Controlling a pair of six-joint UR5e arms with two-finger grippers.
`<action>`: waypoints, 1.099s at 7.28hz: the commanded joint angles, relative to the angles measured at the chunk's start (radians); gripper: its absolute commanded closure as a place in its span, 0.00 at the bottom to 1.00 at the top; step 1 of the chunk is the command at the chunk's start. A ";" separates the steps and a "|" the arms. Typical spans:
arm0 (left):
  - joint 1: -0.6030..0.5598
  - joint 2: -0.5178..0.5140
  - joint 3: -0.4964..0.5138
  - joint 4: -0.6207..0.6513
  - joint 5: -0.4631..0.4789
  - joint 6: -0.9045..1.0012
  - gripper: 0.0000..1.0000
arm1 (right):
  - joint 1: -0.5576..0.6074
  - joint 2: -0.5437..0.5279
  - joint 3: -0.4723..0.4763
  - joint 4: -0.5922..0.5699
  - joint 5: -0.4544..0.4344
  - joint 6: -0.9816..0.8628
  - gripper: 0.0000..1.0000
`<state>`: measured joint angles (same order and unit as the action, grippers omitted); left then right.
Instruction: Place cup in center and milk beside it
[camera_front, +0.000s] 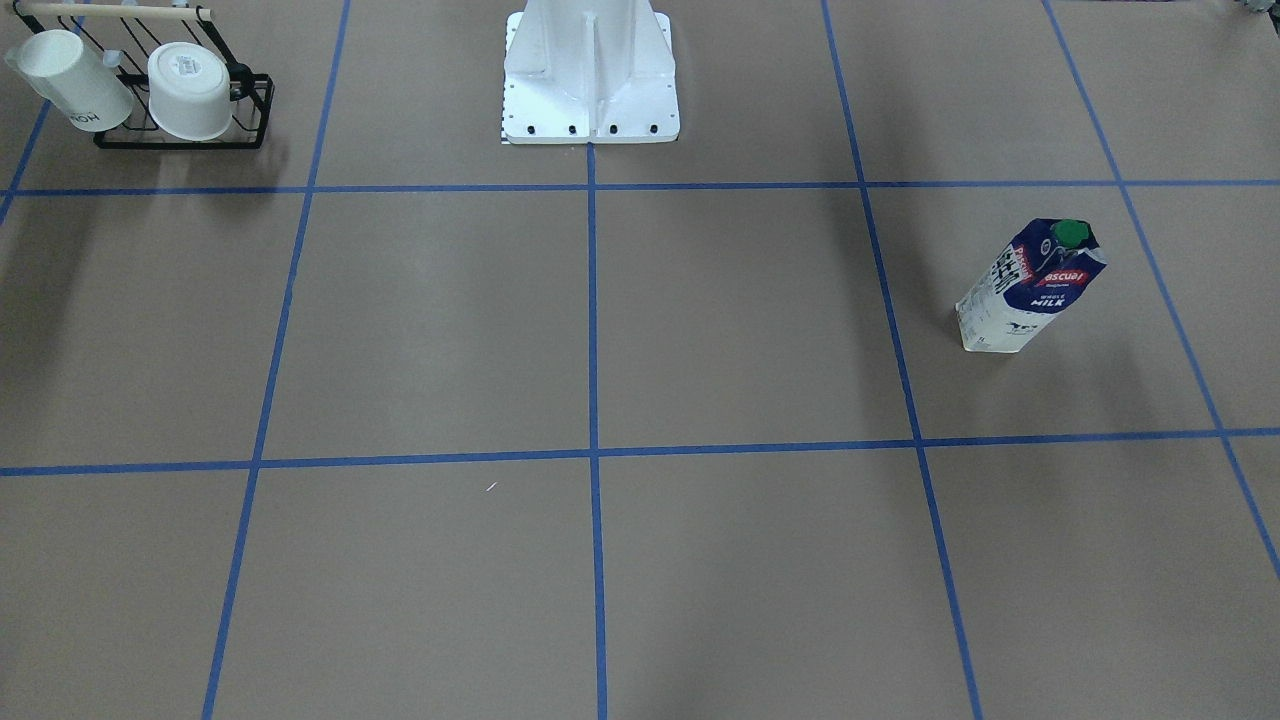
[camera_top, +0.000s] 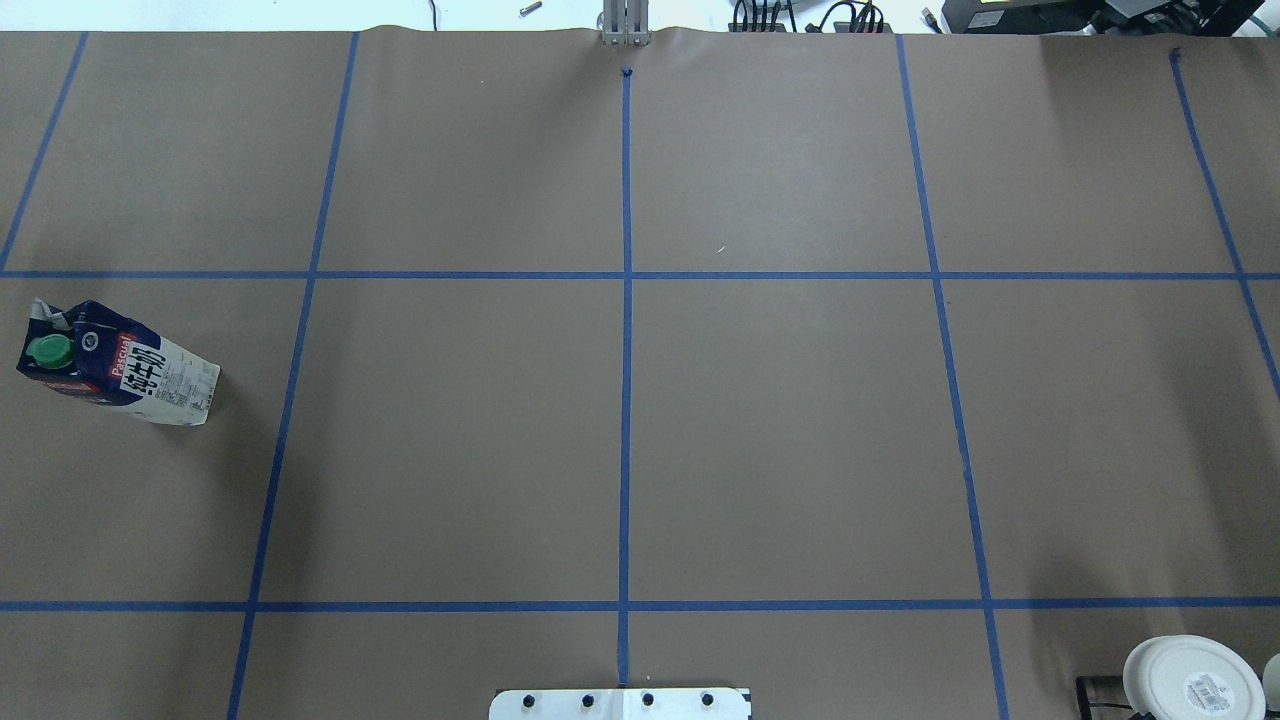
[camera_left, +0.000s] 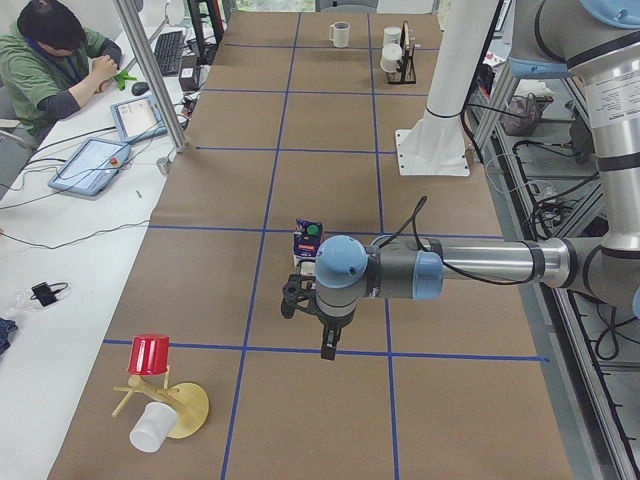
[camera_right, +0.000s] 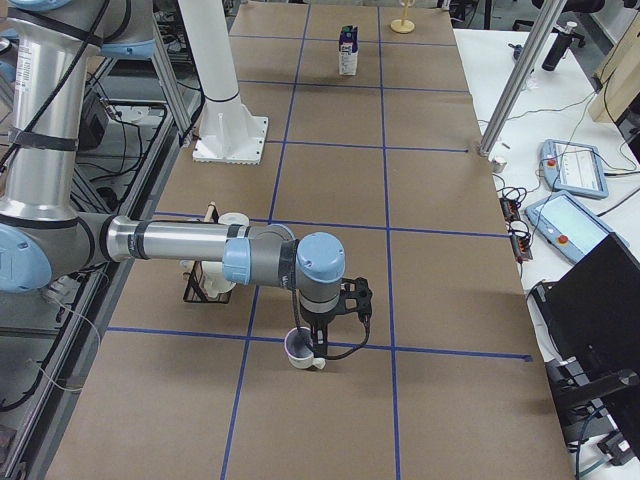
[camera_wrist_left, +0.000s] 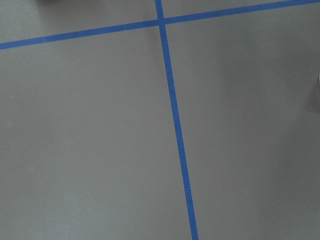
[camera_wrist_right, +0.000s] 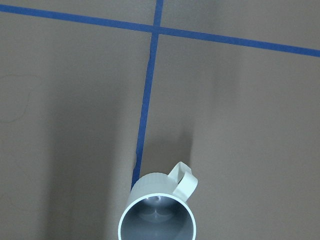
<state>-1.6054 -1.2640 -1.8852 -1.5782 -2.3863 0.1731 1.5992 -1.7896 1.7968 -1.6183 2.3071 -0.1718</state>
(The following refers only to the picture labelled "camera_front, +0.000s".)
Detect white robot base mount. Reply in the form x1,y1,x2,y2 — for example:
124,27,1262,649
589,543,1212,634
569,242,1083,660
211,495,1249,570
500,1,681,145

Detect blue white milk carton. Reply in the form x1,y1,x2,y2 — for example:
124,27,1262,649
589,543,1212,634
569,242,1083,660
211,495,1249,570
955,218,1108,354

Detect black wire cup rack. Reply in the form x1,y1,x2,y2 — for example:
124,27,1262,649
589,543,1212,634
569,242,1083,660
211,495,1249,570
8,1,275,150

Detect white cup on rack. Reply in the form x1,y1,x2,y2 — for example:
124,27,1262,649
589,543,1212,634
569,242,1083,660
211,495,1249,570
146,42,233,142

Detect white mug with handle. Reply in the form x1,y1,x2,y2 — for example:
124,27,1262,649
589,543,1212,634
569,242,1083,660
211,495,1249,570
4,29,134,133

